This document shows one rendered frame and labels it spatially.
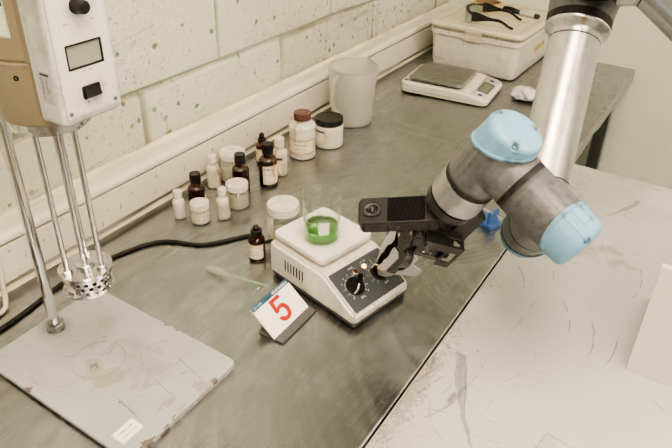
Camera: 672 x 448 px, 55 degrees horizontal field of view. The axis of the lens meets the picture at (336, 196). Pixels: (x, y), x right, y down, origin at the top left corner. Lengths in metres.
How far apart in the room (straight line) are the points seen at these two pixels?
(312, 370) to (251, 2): 0.86
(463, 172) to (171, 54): 0.71
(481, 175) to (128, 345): 0.56
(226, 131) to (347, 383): 0.70
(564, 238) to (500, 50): 1.29
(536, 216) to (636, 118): 1.61
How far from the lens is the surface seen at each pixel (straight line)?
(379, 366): 0.96
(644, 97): 2.36
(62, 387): 0.98
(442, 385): 0.95
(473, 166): 0.81
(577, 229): 0.80
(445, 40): 2.10
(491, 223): 1.28
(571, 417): 0.95
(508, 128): 0.79
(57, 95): 0.70
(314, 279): 1.02
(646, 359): 1.03
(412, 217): 0.89
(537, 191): 0.79
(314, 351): 0.97
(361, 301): 1.01
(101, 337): 1.03
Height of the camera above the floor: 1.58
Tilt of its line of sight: 30 degrees down
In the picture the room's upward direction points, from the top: 1 degrees clockwise
